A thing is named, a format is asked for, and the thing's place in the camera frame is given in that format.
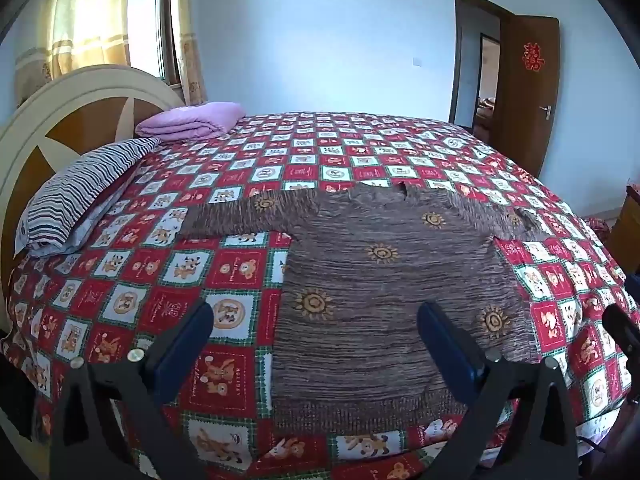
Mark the wooden cabinet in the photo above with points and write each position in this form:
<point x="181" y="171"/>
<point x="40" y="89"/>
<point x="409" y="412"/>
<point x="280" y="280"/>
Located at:
<point x="626" y="225"/>

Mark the striped pillow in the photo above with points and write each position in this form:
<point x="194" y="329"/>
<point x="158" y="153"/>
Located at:
<point x="75" y="195"/>

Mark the dark wooden door frame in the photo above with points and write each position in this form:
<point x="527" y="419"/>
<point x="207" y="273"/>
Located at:
<point x="457" y="50"/>

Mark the yellow curtain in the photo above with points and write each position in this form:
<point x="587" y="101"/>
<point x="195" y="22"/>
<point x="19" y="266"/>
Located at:
<point x="192" y="50"/>
<point x="75" y="20"/>

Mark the pink folded blanket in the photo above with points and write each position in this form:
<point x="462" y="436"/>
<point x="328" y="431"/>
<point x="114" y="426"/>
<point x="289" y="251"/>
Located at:
<point x="195" y="120"/>

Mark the red checked printed bedsheet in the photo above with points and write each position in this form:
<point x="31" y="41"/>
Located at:
<point x="225" y="270"/>

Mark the window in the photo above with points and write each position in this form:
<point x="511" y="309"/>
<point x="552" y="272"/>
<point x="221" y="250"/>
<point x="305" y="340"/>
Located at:
<point x="147" y="25"/>

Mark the cream and brown headboard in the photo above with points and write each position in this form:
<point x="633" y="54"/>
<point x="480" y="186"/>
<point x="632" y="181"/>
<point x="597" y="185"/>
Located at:
<point x="90" y="91"/>

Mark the brown wooden door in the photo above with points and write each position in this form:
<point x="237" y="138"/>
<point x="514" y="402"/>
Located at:
<point x="525" y="120"/>

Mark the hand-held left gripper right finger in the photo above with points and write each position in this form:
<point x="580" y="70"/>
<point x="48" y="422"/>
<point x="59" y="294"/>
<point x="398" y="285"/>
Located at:
<point x="450" y="351"/>

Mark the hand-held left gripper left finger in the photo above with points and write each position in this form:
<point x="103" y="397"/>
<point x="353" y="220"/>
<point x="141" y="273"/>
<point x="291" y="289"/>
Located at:
<point x="184" y="341"/>

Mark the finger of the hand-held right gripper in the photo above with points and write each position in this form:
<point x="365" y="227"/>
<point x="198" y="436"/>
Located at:
<point x="620" y="327"/>

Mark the red paper door decoration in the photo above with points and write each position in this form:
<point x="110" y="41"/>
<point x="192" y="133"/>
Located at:
<point x="533" y="56"/>

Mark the brown knitted sweater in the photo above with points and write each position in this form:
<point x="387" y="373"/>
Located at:
<point x="375" y="285"/>

